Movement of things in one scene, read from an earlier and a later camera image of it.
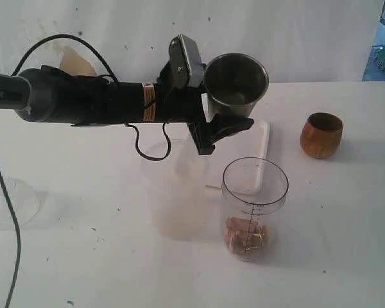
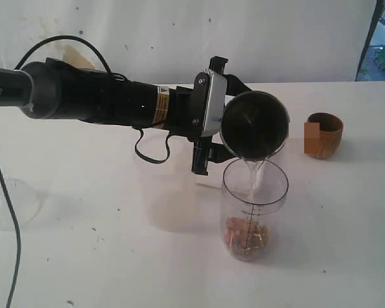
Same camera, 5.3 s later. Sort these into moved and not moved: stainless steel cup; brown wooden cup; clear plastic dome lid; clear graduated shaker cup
Moved: stainless steel cup
Not moved: clear plastic dome lid; clear graduated shaker cup; brown wooden cup
